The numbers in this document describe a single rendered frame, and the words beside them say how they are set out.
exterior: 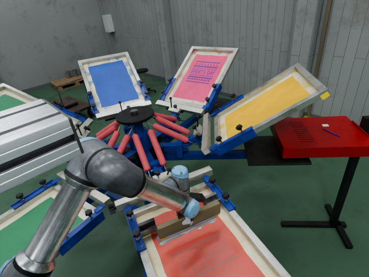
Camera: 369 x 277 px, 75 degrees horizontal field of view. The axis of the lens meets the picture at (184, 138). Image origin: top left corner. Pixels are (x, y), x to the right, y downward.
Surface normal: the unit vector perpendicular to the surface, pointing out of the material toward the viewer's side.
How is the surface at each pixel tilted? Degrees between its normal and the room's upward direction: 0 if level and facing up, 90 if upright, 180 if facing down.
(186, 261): 0
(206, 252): 0
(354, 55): 90
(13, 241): 0
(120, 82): 32
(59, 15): 90
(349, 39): 90
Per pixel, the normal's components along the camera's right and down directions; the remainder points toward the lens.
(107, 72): 0.14, -0.49
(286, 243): -0.10, -0.85
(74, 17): 0.69, 0.32
